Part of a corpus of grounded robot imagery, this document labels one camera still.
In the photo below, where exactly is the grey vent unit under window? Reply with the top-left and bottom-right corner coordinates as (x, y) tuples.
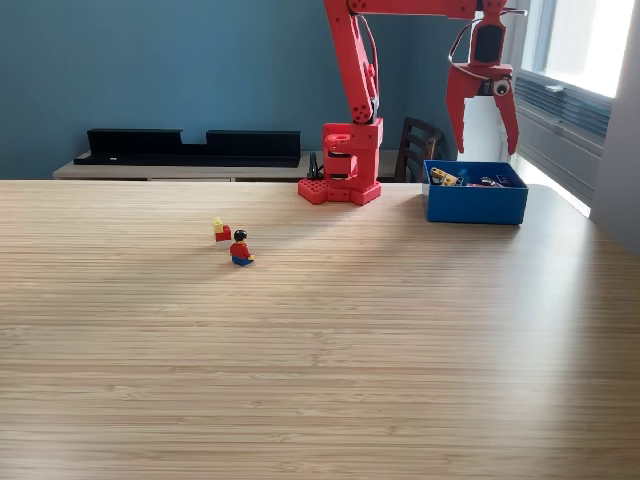
(505, 69), (615, 204)

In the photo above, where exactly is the toy figure red shirt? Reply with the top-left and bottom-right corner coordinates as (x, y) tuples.
(229, 229), (256, 268)

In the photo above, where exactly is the blue plastic bin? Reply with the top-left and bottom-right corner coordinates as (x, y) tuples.
(421, 159), (530, 226)

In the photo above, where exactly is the bright window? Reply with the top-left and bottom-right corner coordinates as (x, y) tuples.
(519, 0), (640, 99)

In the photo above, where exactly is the small yellow toy digger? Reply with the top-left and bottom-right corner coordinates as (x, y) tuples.
(428, 167), (460, 188)

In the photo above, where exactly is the yellow red white brick stack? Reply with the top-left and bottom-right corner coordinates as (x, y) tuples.
(210, 216), (233, 250)

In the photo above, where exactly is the pale wooden sideboard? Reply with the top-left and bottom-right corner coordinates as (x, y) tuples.
(52, 149), (401, 182)

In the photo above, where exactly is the dark wooden chair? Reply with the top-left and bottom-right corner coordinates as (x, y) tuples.
(393, 117), (446, 184)

